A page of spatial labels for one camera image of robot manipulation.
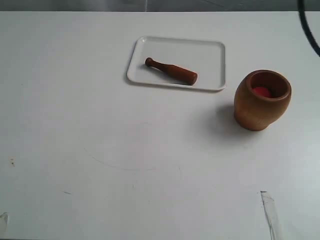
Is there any brown wooden pestle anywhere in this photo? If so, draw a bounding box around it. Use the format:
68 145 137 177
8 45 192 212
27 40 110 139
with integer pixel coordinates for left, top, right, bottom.
144 57 198 86

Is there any small red object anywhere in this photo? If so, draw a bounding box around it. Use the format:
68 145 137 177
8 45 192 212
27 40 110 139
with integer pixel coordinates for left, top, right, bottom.
252 86 273 98

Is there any brown wooden mortar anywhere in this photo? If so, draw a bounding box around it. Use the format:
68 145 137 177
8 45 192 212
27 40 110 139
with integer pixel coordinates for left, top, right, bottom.
234 69 292 131

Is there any white plastic tray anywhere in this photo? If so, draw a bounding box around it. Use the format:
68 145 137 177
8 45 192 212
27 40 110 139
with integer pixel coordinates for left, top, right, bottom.
127 36 226 92

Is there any black cable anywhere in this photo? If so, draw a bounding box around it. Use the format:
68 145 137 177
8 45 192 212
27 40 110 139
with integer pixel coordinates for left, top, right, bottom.
297 0 320 57

